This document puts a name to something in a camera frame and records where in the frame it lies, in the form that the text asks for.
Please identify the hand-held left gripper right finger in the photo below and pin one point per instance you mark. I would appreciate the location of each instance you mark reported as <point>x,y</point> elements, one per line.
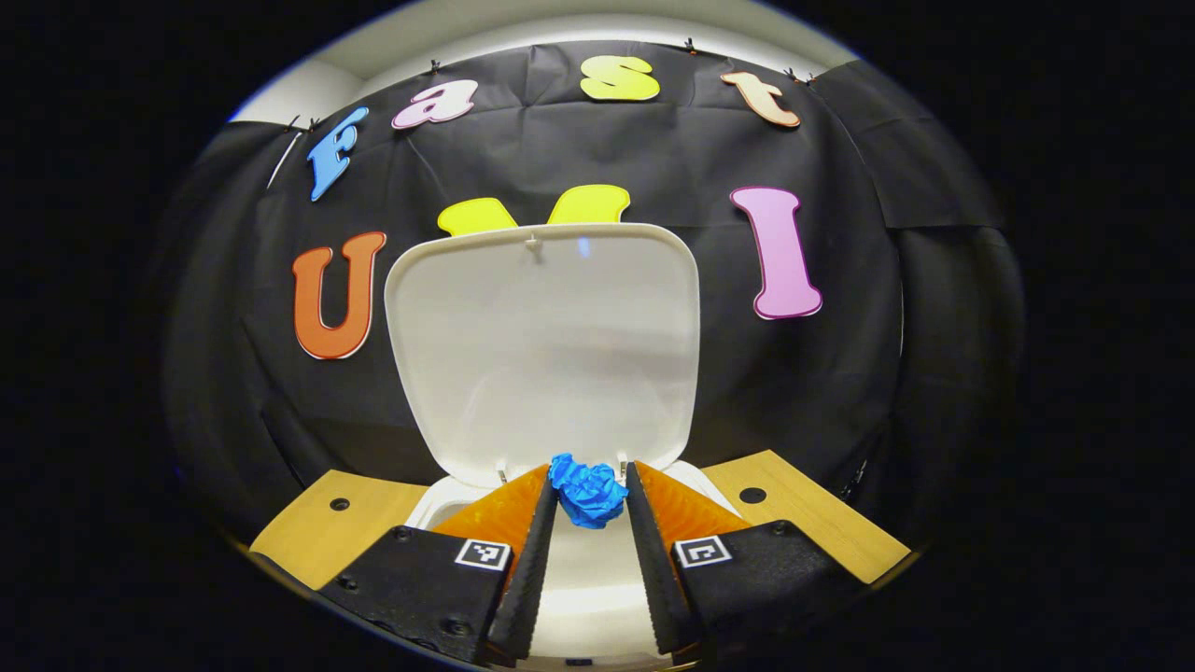
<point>653,579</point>

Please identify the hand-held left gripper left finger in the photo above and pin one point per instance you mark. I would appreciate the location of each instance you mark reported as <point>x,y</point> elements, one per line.
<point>527,579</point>

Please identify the white desktop garbage bin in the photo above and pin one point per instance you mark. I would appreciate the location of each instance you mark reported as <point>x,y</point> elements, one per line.
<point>541,355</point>

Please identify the blue paper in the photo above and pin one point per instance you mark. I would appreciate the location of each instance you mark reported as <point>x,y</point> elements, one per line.
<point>588,493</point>

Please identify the wooden desktop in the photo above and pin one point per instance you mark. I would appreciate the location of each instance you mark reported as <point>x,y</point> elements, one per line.
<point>317,532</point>

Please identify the black backdrop cloth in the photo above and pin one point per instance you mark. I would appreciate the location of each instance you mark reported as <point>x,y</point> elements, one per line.
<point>822,401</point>

